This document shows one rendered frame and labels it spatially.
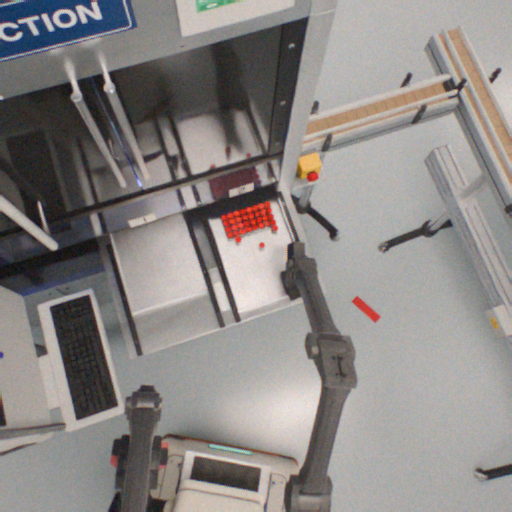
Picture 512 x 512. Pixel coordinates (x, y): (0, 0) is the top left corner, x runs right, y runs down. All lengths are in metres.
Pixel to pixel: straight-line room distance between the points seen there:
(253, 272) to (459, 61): 1.08
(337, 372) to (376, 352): 1.55
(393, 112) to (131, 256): 1.06
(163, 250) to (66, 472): 1.31
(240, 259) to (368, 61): 1.81
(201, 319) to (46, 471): 1.29
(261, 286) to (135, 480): 0.87
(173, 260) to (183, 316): 0.20
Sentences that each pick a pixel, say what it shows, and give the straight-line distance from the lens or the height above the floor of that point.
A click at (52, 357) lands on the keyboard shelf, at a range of 2.01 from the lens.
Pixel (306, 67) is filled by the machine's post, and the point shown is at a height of 1.63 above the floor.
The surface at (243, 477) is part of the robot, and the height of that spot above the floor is 1.04.
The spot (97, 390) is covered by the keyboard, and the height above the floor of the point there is 0.82.
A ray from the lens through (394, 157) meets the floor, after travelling 3.11.
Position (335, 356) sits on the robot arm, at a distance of 1.28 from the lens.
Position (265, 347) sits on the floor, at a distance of 2.72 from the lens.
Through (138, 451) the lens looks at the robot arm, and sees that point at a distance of 1.26.
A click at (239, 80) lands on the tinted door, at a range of 1.27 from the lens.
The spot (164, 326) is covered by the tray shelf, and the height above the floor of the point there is 0.88.
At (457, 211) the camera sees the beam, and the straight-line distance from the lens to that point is 2.50.
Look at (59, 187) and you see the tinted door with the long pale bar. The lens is 1.49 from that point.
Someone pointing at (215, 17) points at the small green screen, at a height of 1.89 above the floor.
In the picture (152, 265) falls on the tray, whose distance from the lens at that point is 1.90.
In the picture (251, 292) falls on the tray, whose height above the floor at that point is 0.88.
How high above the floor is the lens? 2.70
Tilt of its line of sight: 75 degrees down
